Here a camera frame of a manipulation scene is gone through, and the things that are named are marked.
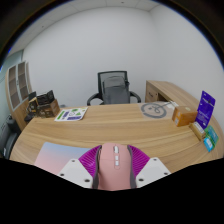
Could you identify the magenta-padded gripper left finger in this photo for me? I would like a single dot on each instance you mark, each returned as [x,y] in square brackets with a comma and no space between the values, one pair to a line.
[83,168]

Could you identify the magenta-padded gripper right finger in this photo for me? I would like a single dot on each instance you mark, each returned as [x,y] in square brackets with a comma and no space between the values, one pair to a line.
[145,166]

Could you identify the pink computer mouse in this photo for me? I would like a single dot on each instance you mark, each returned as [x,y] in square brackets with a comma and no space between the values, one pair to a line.
[114,173]

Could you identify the pink-blue gradient mouse pad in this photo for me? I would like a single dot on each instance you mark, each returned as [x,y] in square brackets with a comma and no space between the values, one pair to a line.
[56,156]

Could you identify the green and purple leaflet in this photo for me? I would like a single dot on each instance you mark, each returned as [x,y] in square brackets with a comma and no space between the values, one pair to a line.
[71,114]

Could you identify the small tan box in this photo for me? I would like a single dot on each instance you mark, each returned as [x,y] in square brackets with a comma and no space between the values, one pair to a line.
[197,130]

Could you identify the brown cardboard box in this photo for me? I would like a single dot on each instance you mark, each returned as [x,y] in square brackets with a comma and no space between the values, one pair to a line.
[184,116]

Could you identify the small blue box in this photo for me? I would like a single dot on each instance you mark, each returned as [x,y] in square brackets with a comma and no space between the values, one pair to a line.
[208,144]

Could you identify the green flat box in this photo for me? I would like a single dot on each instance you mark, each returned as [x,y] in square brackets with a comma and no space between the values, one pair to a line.
[212,134]

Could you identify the wooden side desk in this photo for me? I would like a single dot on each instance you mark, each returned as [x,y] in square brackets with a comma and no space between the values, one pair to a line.
[166,90]

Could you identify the dark office chair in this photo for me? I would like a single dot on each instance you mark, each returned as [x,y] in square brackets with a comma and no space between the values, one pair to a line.
[10,136]

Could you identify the purple standing card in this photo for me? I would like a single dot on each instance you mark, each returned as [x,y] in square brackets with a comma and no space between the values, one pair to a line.
[205,110]

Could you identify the black mesh office chair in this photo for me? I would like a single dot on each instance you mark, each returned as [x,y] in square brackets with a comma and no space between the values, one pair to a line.
[115,88]

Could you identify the wooden shelf unit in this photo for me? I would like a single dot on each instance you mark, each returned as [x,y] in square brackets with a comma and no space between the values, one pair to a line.
[16,93]

